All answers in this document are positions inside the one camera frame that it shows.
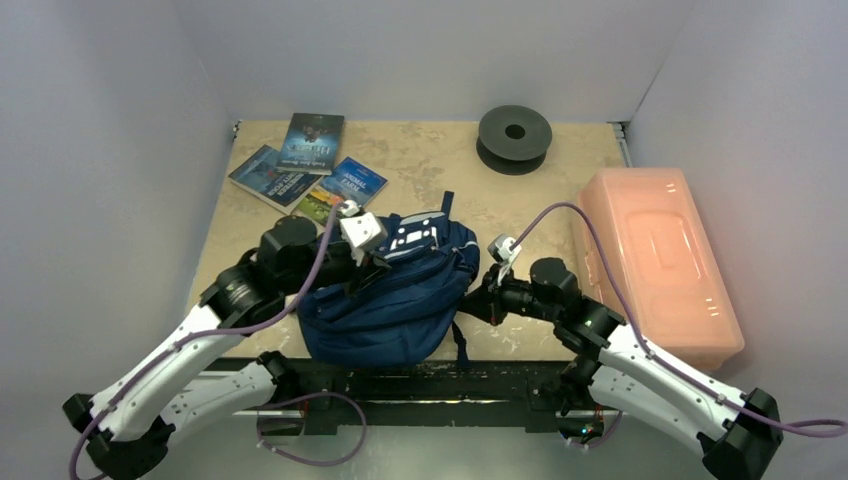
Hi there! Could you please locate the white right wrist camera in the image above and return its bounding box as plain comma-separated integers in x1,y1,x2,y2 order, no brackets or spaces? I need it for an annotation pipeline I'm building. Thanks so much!
487,234,522,286

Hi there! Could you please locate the translucent orange plastic box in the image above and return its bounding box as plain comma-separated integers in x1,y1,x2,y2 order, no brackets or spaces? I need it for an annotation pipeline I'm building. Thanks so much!
572,168,745,371

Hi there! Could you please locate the navy blue student backpack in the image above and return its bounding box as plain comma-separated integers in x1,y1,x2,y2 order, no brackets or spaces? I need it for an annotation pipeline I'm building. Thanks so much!
297,191,480,369

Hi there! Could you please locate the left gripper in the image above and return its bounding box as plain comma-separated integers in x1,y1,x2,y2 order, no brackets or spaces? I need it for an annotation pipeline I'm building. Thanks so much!
284,234,393,297

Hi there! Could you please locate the blue cover book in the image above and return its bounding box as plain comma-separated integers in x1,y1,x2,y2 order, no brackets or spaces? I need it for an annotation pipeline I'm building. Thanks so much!
228,145,321,215

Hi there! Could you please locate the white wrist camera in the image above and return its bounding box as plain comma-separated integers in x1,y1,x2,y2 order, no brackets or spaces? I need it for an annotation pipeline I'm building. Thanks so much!
338,200,388,266
487,234,522,286

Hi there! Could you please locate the dark grey filament spool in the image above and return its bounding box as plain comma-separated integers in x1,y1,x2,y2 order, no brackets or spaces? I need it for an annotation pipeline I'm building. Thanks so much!
476,105,553,176

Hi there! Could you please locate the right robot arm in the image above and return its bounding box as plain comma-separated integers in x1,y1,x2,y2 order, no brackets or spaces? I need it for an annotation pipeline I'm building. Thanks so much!
460,258,783,479

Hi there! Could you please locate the animal farm book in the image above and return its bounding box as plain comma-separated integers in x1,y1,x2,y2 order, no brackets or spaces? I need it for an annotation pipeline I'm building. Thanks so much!
295,157,387,225

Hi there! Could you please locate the dark cover book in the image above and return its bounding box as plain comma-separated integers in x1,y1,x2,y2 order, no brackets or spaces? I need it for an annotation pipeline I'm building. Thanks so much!
276,112,345,176

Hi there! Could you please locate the aluminium frame rail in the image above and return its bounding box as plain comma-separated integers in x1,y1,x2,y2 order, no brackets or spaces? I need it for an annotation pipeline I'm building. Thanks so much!
238,397,740,480

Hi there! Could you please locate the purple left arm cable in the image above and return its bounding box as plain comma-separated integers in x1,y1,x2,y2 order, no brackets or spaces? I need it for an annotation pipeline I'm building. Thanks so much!
68,201,346,480

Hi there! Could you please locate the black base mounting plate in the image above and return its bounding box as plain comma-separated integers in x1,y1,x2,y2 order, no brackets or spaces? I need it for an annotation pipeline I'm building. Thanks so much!
218,357,631,439

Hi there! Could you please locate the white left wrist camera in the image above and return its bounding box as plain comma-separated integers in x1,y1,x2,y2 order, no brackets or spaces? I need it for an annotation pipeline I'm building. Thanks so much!
338,200,388,266

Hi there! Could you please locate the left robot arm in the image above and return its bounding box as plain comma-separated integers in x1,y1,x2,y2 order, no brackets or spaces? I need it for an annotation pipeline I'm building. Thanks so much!
63,207,387,479

